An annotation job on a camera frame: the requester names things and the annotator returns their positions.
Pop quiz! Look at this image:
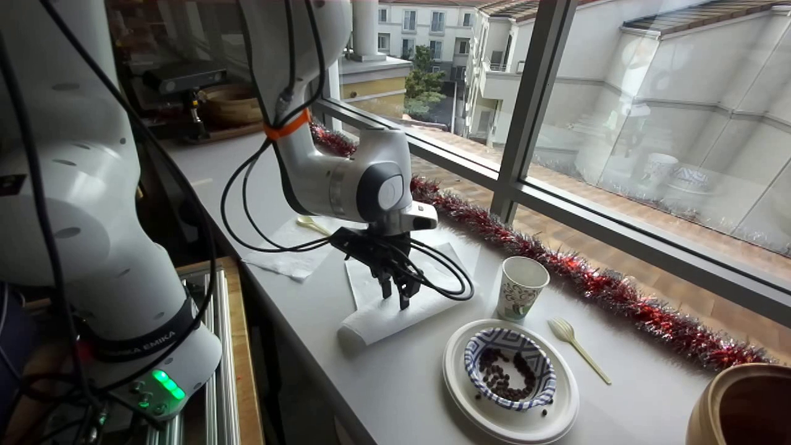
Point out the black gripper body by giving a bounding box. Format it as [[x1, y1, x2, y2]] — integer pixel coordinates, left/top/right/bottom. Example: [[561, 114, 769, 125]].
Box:
[[329, 224, 420, 286]]

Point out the white paper napkin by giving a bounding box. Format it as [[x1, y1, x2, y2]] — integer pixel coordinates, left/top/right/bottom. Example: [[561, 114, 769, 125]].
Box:
[[246, 207, 336, 283], [334, 236, 478, 359]]

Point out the white flat paper napkin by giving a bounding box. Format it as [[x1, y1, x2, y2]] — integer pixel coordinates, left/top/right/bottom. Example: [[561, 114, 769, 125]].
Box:
[[246, 207, 336, 283]]

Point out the small wooden spoon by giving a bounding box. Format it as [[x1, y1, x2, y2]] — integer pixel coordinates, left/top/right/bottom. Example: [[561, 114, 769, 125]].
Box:
[[294, 213, 334, 239]]

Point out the white round plate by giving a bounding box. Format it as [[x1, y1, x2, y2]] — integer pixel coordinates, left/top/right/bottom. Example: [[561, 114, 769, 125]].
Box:
[[437, 315, 581, 445]]

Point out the patterned paper cup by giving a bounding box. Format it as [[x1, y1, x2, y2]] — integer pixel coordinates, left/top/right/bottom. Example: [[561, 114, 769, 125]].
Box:
[[493, 255, 554, 324]]

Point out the blue patterned bowl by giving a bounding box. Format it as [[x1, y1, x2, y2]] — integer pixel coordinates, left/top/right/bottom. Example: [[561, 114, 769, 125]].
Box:
[[462, 327, 561, 416]]

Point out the wooden stand edge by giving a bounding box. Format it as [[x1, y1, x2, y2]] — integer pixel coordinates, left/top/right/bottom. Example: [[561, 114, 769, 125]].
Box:
[[175, 255, 267, 445]]

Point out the white plastic spoon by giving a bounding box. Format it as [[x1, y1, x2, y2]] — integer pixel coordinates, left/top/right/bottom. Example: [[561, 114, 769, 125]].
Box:
[[547, 315, 615, 388]]

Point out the red silver tinsel garland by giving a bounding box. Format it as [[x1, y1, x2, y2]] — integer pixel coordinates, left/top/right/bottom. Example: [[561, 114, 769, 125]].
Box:
[[309, 120, 771, 376]]

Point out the round bamboo container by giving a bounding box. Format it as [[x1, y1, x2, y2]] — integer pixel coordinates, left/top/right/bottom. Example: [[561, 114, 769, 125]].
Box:
[[686, 361, 791, 445]]

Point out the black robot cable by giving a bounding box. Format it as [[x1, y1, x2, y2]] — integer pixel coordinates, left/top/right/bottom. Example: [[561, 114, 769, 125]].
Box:
[[0, 0, 478, 416]]

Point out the aluminium rail frame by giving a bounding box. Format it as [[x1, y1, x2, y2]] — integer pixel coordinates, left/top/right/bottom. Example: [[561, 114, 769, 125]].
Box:
[[169, 268, 242, 445]]

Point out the grey window frame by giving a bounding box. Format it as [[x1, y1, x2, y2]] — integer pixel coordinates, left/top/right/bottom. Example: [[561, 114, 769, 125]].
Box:
[[316, 0, 791, 328]]

